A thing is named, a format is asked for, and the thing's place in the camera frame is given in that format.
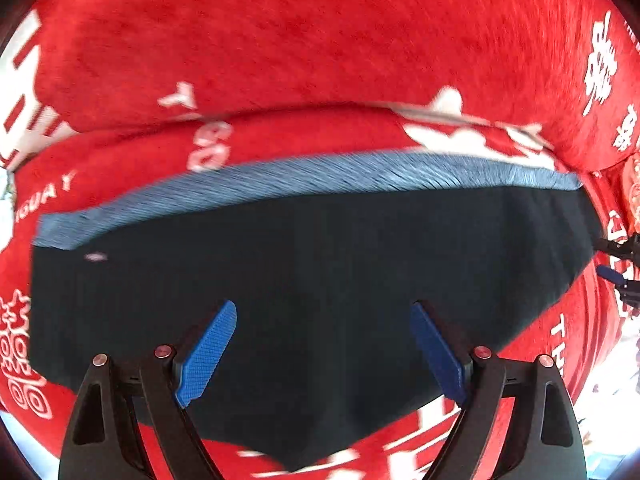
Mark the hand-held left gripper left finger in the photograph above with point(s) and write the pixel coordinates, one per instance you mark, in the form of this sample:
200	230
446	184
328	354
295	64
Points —
207	355

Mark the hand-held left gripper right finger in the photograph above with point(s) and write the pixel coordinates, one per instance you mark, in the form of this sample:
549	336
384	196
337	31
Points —
437	355

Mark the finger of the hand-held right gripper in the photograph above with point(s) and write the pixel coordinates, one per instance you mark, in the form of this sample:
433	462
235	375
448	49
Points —
609	274
611	246

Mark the black pants with grey waistband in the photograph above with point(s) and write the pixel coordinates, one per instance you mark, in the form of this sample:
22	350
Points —
310	270

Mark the red printed blanket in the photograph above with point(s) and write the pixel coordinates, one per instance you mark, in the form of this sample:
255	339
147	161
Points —
300	35

